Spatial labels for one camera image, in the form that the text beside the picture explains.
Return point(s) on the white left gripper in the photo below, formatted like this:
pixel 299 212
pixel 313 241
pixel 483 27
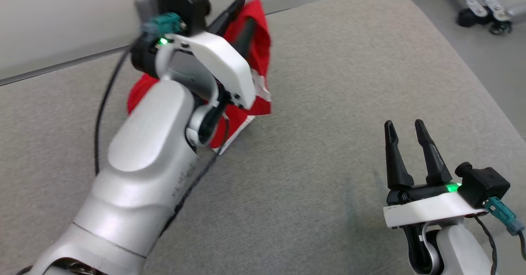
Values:
pixel 222 57

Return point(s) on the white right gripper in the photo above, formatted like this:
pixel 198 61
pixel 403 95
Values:
pixel 427 211

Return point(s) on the red white basketball jersey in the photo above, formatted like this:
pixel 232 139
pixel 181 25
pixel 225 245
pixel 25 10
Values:
pixel 261 61

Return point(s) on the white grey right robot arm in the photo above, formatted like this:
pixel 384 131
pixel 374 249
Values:
pixel 460 250

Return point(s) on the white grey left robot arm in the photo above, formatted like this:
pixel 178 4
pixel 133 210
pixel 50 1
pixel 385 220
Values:
pixel 144 151

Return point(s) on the grey metal stand with casters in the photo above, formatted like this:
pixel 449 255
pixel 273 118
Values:
pixel 472 3

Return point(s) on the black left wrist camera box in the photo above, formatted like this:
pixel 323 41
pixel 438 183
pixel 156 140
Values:
pixel 185 8

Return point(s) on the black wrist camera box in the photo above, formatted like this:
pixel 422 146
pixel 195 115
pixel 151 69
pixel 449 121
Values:
pixel 185 8
pixel 485 186

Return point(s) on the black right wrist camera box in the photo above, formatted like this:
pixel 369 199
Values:
pixel 485 186

